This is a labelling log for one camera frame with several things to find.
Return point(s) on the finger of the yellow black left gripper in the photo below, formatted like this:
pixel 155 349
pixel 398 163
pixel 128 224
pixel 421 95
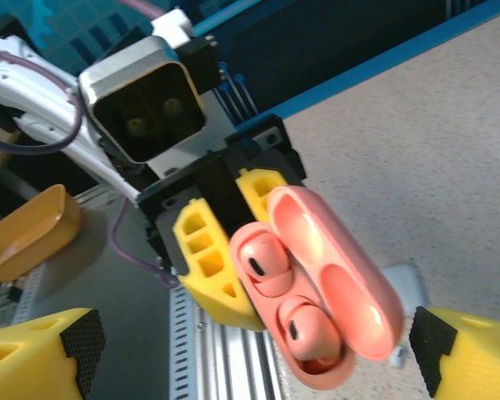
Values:
pixel 254 187
pixel 216 291

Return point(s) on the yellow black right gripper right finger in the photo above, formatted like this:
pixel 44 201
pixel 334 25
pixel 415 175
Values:
pixel 483 358

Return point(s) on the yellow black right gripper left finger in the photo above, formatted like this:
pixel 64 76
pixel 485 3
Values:
pixel 25 362

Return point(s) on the white earbud charging case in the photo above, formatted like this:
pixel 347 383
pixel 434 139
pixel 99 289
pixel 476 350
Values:
pixel 412 287

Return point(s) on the pink earbud charging case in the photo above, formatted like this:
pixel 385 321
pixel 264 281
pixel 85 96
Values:
pixel 350 291

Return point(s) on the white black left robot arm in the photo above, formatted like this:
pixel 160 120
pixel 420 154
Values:
pixel 8 83

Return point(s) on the orange plastic bowl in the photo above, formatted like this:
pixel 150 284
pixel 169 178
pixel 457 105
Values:
pixel 29 233

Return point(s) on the blue table edge strip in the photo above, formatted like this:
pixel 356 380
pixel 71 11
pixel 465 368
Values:
pixel 400 61

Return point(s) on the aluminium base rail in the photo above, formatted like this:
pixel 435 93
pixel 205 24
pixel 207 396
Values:
pixel 233 366

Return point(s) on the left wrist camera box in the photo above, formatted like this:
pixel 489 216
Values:
pixel 146 116

